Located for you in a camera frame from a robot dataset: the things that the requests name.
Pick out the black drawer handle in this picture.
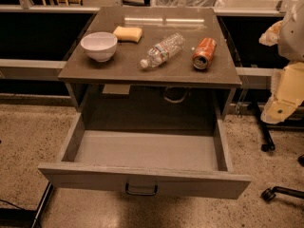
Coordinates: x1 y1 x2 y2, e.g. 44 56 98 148
124 183 158 197

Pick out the orange soda can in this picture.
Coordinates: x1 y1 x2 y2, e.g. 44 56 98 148
192 38 217 69

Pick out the white bowl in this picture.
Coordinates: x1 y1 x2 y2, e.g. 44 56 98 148
81 32 118 62

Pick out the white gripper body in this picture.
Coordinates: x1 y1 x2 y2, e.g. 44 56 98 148
260 62 304 124

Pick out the clear plastic water bottle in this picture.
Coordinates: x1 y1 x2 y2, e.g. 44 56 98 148
140 33 184 69

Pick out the black stand base left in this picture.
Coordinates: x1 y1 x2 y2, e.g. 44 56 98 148
0 182 54 228

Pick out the yellow sponge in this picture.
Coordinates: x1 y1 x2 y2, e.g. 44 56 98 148
113 27 143 43

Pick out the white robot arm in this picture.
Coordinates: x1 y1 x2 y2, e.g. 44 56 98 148
258 0 304 124

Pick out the grey cabinet with top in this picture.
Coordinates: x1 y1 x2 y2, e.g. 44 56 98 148
59 7 241 122

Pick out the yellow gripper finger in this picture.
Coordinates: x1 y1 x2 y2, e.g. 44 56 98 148
258 21 282 47

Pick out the black chair base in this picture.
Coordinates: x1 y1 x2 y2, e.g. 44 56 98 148
251 100 304 203

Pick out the open grey top drawer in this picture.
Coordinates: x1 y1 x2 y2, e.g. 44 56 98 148
39 113 251 200

